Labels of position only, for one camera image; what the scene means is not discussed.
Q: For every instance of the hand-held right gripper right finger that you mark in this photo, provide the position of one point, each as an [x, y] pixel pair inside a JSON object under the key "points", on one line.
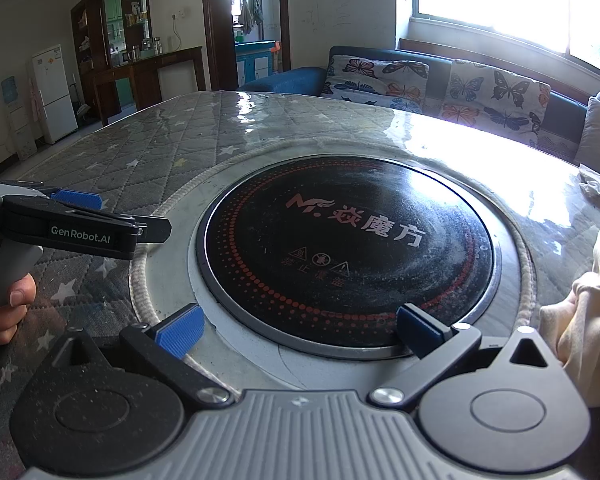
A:
{"points": [[420, 331]]}

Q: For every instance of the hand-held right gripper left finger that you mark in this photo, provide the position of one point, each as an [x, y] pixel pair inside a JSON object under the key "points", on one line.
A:
{"points": [[182, 331]]}

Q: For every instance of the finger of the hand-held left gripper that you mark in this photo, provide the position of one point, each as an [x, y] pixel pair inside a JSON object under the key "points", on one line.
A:
{"points": [[77, 199], [80, 230]]}

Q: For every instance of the cream garment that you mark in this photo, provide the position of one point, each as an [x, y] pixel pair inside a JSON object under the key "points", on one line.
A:
{"points": [[587, 320]]}

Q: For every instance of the hanging grey clothes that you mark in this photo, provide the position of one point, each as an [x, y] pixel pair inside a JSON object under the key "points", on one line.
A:
{"points": [[251, 12]]}

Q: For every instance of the person's left hand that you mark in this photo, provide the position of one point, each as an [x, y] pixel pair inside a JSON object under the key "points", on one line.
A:
{"points": [[5, 317]]}

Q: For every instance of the white water dispenser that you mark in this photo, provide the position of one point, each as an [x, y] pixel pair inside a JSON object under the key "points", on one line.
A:
{"points": [[20, 130]]}

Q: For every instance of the mop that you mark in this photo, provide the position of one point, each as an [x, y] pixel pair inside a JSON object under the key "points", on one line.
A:
{"points": [[80, 105]]}

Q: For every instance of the white refrigerator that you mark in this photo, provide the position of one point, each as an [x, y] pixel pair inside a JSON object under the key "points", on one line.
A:
{"points": [[55, 95]]}

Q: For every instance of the round black induction cooktop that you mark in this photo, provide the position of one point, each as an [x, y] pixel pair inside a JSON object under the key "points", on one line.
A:
{"points": [[330, 270]]}

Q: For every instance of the dark wooden cabinet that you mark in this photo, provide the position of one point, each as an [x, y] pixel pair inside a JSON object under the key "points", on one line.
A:
{"points": [[145, 77]]}

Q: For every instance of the metal kettle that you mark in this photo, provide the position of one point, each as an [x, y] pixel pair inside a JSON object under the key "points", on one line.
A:
{"points": [[134, 52]]}

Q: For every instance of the blue kitchen cabinet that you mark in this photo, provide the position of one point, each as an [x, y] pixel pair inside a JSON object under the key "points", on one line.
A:
{"points": [[252, 60]]}

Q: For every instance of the square butterfly print cushion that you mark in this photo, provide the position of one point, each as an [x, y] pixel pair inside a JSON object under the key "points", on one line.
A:
{"points": [[495, 100]]}

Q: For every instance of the blue sofa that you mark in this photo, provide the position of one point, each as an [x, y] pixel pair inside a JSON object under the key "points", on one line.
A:
{"points": [[290, 79]]}

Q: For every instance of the wide butterfly print cushion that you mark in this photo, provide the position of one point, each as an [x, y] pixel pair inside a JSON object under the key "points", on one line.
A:
{"points": [[375, 82]]}

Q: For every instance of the wall socket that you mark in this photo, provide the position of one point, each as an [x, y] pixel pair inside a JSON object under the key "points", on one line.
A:
{"points": [[179, 14]]}

